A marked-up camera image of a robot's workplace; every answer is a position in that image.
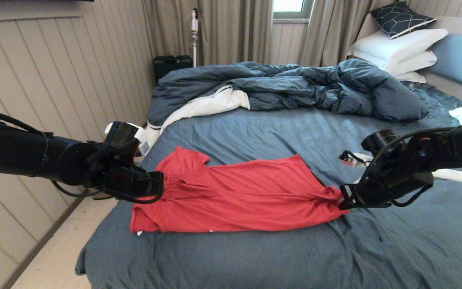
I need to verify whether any red t-shirt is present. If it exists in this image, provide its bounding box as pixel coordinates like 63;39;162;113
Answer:
130;146;350;234

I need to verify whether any white flat remote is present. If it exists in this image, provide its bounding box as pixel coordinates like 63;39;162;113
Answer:
432;169;462;184

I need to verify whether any white bed linen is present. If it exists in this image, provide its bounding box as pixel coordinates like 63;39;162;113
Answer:
143;85;251;156

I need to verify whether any black hard case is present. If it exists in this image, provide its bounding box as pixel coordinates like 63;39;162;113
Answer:
153;55;193;83

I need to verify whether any dark blue crumpled duvet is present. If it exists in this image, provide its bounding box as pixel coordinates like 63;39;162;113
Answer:
147;58;430;127

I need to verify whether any large white pillow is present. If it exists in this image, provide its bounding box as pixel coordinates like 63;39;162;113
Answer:
348;28;449;72

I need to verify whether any white stick vacuum cleaner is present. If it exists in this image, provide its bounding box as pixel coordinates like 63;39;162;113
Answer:
191;9;199;67

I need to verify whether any beige curtain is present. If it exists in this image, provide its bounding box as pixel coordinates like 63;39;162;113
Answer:
142;0;274;67
297;0;396;67

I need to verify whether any dark patterned cushion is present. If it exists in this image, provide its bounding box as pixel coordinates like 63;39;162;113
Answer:
370;2;437;39

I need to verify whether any grey framed window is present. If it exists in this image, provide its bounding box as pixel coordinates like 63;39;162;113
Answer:
273;0;314;23

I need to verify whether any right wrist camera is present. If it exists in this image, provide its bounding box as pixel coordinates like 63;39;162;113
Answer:
361;129;401;157

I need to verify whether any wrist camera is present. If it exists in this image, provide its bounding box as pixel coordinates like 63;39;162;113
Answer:
361;129;401;157
105;121;146;156

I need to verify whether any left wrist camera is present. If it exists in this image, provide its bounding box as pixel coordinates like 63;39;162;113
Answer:
105;121;146;156

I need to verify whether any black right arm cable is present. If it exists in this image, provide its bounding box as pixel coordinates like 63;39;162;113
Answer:
341;126;456;208

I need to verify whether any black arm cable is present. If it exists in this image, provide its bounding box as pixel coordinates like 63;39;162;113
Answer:
341;126;456;208
0;107;103;199

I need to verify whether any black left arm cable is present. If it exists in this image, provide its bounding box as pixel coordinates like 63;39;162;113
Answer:
0;107;103;199

